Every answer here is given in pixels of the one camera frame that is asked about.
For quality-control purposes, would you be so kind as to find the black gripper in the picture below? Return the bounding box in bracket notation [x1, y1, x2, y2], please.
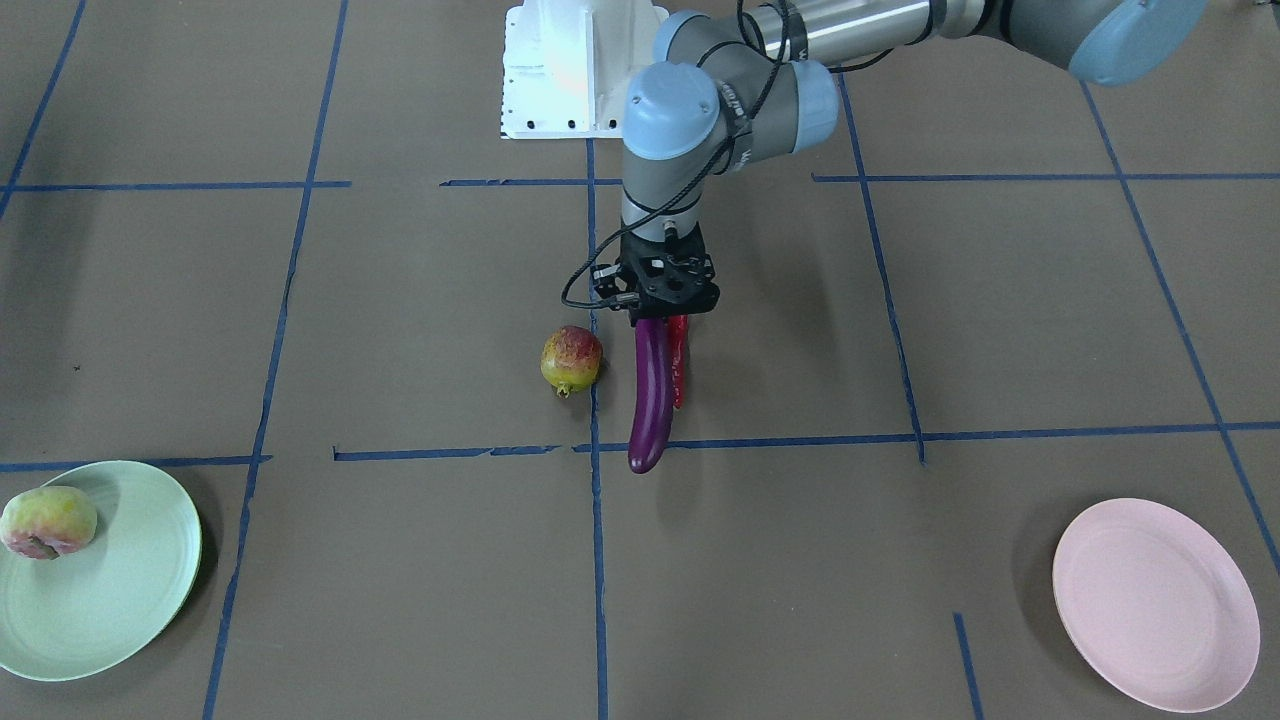
[591, 225, 721, 323]

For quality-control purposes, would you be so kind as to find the red chili pepper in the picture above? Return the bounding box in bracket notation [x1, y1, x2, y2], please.
[666, 315, 689, 410]

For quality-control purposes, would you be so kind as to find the red-yellow pomegranate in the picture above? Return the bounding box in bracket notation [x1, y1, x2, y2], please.
[540, 325, 604, 398]

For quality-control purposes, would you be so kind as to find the purple eggplant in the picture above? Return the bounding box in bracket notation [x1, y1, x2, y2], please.
[628, 318, 675, 474]

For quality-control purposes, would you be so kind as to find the pink-yellow peach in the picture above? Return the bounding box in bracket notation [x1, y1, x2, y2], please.
[1, 486, 99, 560]

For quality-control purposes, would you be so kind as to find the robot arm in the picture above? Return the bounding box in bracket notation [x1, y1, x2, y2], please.
[577, 1, 1206, 322]

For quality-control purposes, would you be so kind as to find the pink plate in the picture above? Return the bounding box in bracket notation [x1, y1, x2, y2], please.
[1051, 498, 1261, 714]

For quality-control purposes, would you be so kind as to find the green plate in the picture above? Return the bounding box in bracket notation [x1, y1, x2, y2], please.
[1, 460, 204, 682]

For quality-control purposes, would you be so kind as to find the white camera stand base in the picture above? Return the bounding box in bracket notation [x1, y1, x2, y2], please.
[500, 1, 669, 140]

